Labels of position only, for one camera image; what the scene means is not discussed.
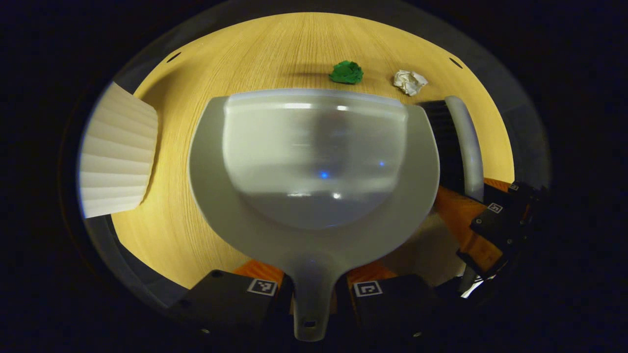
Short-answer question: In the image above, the white plastic dustpan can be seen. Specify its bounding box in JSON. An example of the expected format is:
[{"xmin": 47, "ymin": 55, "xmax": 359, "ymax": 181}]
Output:
[{"xmin": 189, "ymin": 88, "xmax": 441, "ymax": 342}]

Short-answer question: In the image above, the wooden desktop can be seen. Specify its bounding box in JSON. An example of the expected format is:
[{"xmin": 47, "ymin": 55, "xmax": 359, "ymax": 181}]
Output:
[{"xmin": 110, "ymin": 12, "xmax": 516, "ymax": 290}]

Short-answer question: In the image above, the small white broom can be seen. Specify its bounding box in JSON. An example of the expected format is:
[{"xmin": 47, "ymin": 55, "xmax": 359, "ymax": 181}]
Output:
[{"xmin": 417, "ymin": 96, "xmax": 486, "ymax": 300}]

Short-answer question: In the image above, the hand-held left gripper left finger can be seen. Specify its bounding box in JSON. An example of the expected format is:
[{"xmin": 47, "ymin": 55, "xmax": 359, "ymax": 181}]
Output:
[{"xmin": 169, "ymin": 259, "xmax": 295, "ymax": 340}]

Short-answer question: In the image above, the white ribbed garbage bin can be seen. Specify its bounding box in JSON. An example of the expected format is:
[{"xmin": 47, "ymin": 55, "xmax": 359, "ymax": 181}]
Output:
[{"xmin": 78, "ymin": 82, "xmax": 158, "ymax": 219}]

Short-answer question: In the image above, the white paper ball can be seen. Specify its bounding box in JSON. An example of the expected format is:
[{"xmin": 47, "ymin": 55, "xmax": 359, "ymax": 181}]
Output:
[{"xmin": 393, "ymin": 70, "xmax": 428, "ymax": 96}]

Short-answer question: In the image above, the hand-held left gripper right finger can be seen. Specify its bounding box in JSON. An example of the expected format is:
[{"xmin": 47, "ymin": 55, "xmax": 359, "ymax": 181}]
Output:
[{"xmin": 336, "ymin": 260, "xmax": 458, "ymax": 342}]

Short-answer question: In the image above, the green paper ball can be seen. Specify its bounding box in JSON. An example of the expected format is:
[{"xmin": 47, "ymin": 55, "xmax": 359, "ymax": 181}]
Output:
[{"xmin": 329, "ymin": 60, "xmax": 364, "ymax": 84}]

